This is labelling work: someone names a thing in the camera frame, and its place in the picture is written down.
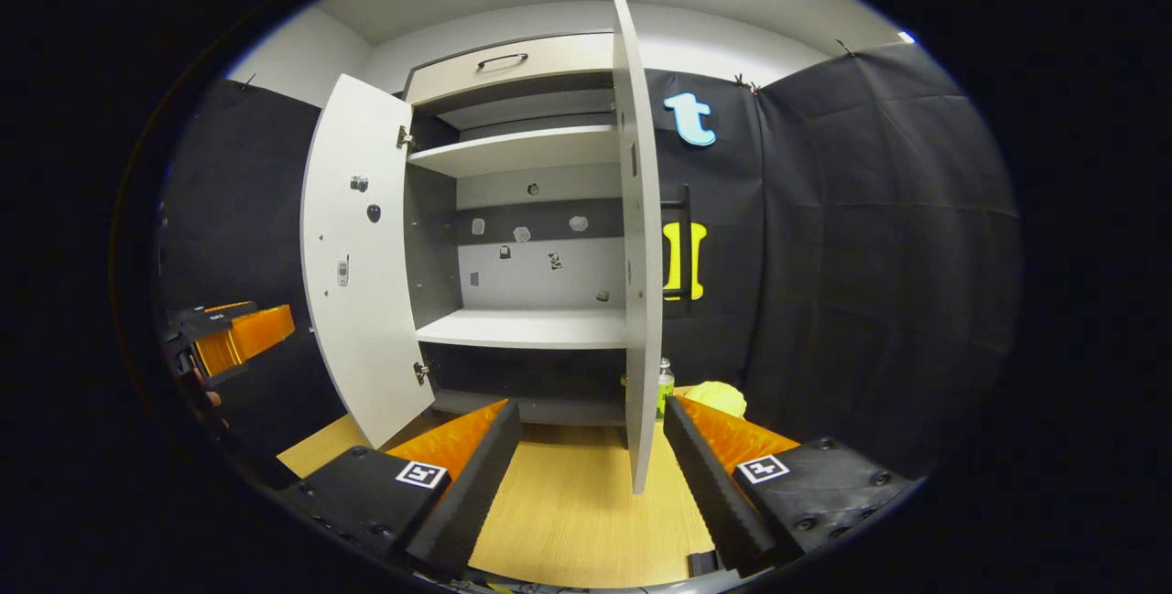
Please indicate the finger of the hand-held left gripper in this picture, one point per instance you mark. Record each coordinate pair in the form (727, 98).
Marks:
(261, 330)
(206, 319)

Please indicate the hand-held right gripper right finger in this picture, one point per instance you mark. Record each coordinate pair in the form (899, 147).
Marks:
(710, 493)

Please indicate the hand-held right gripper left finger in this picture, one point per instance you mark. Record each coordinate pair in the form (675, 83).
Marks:
(467, 498)

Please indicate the beige cabinet door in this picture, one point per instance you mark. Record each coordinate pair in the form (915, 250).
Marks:
(362, 319)
(641, 255)

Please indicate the beige double-door shoe cabinet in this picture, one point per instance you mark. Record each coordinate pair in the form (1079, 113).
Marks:
(531, 150)

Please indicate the yellow ribbed ball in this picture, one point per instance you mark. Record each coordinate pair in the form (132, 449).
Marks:
(716, 399)

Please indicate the green drink bottle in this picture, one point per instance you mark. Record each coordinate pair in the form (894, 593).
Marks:
(665, 391)

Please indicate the black backdrop cloth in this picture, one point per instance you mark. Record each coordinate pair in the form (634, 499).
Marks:
(851, 255)

